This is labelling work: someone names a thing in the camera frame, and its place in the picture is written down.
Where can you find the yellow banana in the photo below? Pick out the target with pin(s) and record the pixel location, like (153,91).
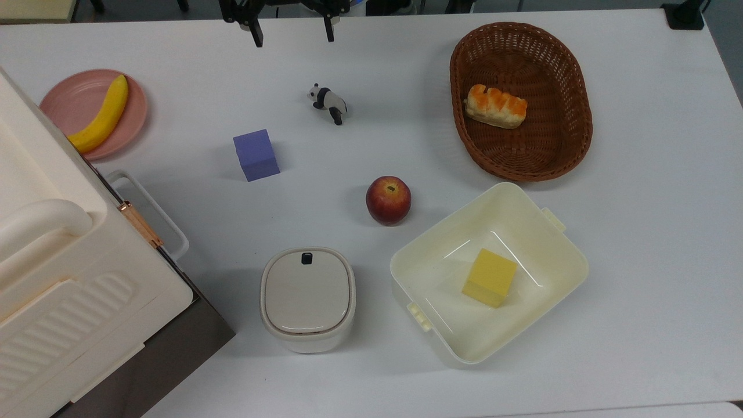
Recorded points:
(104,119)

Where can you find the purple cube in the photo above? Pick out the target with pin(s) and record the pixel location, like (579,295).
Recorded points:
(255,155)

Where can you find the panda toy figure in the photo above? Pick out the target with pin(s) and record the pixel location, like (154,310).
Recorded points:
(331,103)

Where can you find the pink plate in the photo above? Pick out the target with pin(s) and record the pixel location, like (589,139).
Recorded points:
(69,104)

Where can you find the yellow cube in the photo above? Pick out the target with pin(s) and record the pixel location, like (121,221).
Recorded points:
(489,277)

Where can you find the tan wooden desk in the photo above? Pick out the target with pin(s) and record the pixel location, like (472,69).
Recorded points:
(35,8)

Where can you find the cream plastic box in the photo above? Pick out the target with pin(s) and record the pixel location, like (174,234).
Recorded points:
(447,325)

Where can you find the cream drawer cabinet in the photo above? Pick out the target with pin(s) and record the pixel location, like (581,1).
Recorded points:
(69,290)

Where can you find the white lidded trash can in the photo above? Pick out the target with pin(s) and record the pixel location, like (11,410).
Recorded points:
(306,297)

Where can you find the brown wicker basket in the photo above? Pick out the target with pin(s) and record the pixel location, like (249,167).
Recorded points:
(545,151)

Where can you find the red apple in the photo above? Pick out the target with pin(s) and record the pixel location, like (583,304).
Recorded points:
(388,201)

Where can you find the copper cabinet latch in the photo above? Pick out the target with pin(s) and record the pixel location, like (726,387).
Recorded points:
(140,224)

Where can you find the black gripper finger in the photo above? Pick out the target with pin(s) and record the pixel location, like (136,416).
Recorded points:
(256,35)
(329,29)

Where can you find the orange glazed bread loaf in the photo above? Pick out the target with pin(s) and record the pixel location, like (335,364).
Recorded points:
(495,107)

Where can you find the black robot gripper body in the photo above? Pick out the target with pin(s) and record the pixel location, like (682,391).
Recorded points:
(278,3)

